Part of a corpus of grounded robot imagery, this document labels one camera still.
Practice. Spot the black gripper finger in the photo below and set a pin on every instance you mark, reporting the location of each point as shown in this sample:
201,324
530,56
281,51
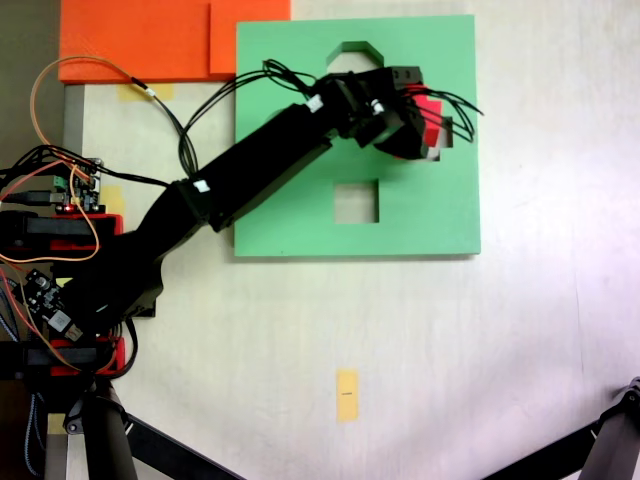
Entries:
405,77
407,142

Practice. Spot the red cross columnar block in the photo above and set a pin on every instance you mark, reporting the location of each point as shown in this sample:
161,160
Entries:
432,125

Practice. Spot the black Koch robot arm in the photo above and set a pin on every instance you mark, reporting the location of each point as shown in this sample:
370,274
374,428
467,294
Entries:
250,155

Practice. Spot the green shape hole board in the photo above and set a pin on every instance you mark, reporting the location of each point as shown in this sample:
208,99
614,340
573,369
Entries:
300,235

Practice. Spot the yellow masking tape strip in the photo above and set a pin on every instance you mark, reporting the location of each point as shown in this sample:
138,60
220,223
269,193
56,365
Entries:
165,92

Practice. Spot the yellow masking tape piece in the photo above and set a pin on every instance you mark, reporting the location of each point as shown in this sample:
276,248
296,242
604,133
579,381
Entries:
116,197
56,424

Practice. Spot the red black table clamp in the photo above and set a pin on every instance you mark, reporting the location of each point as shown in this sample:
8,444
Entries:
119,350
117,227

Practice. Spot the black tripod leg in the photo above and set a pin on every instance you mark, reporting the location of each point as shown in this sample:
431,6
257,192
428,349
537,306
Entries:
105,450
615,445

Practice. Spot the black power converter board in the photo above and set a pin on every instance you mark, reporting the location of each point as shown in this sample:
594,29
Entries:
47,295

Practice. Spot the grey metal table rail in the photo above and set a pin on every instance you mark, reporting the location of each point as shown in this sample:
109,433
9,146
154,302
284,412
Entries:
72,120

